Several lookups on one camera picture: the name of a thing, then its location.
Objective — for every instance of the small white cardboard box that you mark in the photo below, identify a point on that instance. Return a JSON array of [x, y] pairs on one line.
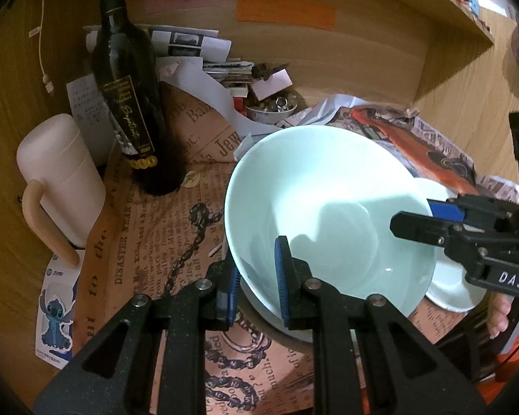
[[274, 84]]

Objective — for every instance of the orange sticky note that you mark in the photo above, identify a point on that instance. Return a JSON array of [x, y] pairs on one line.
[[285, 12]]

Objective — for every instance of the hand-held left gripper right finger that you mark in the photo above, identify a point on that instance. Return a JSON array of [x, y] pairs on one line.
[[282, 281]]

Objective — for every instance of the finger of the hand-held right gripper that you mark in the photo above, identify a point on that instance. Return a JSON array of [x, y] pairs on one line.
[[419, 224], [443, 209]]

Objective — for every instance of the small bowl of trinkets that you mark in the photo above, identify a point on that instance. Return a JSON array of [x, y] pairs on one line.
[[268, 111]]

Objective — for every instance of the mint green plate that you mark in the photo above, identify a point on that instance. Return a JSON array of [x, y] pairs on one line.
[[452, 285]]

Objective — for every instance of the white handwritten note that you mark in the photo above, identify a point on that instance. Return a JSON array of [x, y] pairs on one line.
[[84, 103]]

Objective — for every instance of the person's right hand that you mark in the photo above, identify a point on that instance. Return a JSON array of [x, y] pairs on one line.
[[499, 315]]

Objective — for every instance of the wooden desk hutch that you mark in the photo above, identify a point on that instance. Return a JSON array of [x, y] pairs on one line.
[[372, 65]]

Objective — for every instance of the white paper sheet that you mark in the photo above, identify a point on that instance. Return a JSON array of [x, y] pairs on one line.
[[207, 90]]

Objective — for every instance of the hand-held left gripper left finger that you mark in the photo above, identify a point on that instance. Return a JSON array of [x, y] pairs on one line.
[[229, 298]]

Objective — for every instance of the newspaper print table mat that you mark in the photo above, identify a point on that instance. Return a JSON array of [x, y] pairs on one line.
[[164, 233]]

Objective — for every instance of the pale pink mug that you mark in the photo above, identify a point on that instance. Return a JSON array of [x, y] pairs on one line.
[[65, 168]]

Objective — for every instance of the stack of newspapers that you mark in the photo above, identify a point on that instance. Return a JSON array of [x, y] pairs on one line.
[[186, 43]]

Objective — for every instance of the blue cartoon sticker card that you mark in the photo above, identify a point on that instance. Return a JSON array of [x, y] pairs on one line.
[[56, 311]]

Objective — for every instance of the mint green bowl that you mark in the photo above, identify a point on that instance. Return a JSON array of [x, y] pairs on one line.
[[328, 181]]

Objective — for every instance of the dark wine bottle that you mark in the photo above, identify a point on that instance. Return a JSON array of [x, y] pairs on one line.
[[125, 73]]

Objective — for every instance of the crumpled white paper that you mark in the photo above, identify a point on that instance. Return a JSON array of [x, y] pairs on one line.
[[328, 110]]

